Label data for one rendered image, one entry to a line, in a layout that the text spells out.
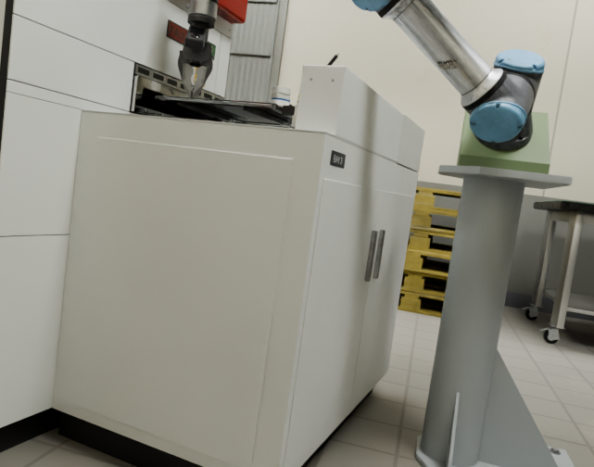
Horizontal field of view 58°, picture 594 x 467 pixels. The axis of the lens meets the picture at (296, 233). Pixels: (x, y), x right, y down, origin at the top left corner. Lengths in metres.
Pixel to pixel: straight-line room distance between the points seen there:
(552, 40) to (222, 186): 3.92
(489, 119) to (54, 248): 1.05
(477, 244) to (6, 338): 1.16
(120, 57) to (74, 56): 0.15
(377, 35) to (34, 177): 3.80
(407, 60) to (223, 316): 3.78
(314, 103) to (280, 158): 0.14
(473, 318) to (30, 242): 1.11
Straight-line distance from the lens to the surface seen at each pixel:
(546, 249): 4.08
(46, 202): 1.35
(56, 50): 1.35
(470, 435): 1.62
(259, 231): 1.09
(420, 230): 3.56
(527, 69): 1.41
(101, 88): 1.44
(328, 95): 1.12
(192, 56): 1.50
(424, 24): 1.28
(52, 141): 1.34
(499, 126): 1.32
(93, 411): 1.43
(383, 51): 4.73
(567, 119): 4.68
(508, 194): 1.50
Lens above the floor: 0.70
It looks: 5 degrees down
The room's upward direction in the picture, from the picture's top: 8 degrees clockwise
